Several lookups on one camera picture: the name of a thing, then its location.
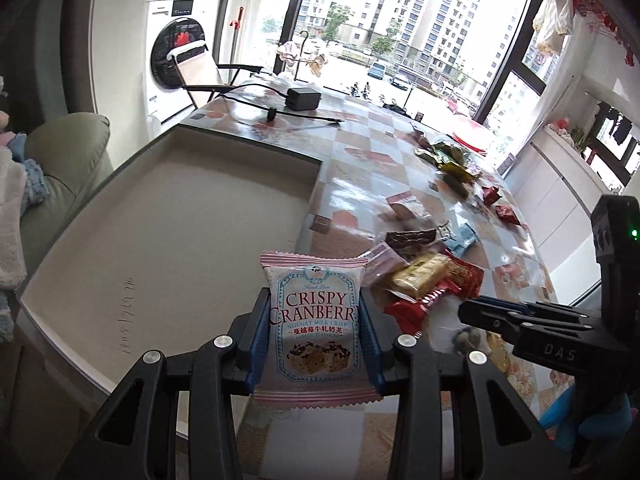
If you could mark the white washing machine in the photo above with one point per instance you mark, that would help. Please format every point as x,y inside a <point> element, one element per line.
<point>175,31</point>

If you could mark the grey shallow cardboard box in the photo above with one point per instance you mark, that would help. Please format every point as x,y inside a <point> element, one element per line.
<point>166,254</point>

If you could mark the brown chocolate bar clear wrapper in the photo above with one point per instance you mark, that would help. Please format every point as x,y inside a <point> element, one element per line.
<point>404,239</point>

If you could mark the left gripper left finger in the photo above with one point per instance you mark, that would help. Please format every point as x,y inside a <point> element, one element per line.
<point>134,433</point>

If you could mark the blue gloved right hand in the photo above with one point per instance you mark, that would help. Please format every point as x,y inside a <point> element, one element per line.
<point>580,422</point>

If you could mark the pile of green yellow snacks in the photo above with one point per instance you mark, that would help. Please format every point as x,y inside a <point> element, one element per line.
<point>456,166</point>

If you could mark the red plastic basin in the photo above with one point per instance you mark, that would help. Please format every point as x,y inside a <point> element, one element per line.
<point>471,134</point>

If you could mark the folding chair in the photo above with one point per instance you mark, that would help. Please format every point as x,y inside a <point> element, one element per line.
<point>200,76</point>

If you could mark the green sofa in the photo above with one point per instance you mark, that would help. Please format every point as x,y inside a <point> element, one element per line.
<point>72,153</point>

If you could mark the yellow cracker packet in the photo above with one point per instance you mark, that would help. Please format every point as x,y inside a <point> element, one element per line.
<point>421,276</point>

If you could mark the red chinese snack packet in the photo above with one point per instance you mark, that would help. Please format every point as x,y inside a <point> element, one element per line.
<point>464,281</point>

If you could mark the red handled mop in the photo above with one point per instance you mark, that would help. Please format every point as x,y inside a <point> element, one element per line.
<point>236,27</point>

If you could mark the red crinkled snack packet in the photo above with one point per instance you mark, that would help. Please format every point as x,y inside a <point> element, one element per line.
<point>507,215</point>

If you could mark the small dark red packet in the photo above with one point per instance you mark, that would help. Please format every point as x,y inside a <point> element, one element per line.
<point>491,195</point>

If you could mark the pink crispy cranberry packet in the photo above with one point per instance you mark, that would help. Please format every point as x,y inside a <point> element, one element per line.
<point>314,357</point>

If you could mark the black power adapter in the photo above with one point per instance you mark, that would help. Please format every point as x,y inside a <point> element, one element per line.
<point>302,99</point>

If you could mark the white cabinet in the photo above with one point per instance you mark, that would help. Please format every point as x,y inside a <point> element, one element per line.
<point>556,191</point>

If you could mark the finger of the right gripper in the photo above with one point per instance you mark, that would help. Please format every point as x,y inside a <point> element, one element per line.
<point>517,327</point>
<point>537,308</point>

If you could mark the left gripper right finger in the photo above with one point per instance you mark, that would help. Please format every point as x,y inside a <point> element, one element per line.
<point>495,434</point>

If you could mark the light blue snack packet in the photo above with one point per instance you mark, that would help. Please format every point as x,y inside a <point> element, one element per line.
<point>459,243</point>

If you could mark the pile of clothes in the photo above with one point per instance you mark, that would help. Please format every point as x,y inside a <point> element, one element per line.
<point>22,186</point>

